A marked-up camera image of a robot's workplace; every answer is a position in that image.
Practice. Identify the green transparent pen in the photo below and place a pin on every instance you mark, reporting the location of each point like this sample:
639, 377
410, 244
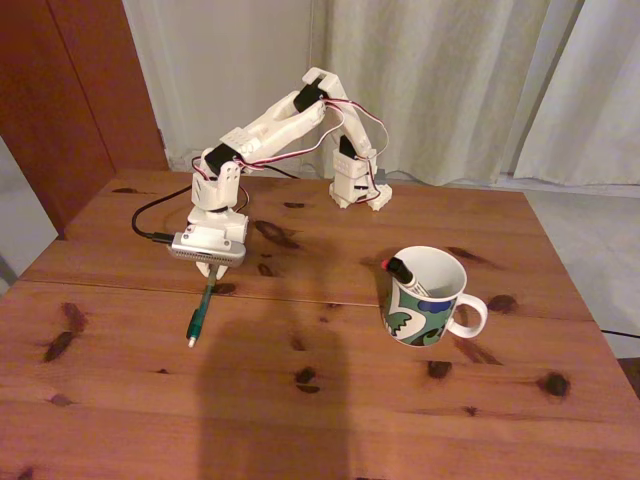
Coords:
200, 315

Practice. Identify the black pen red cap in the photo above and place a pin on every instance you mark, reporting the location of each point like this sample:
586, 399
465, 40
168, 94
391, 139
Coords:
386, 265

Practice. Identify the white marker black cap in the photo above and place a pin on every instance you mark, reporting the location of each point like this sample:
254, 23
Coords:
402, 272

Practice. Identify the brown wooden cabinet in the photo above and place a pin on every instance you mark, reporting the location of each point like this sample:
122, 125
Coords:
60, 100

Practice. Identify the white mug green blue pattern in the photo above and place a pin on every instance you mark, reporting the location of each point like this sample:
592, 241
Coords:
425, 320

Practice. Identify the cream curtain panel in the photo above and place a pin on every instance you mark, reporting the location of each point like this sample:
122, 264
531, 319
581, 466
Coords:
475, 75

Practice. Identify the white curtain panel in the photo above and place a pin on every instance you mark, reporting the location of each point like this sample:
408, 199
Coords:
600, 100

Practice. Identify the silver camera box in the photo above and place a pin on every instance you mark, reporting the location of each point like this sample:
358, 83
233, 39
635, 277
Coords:
207, 252

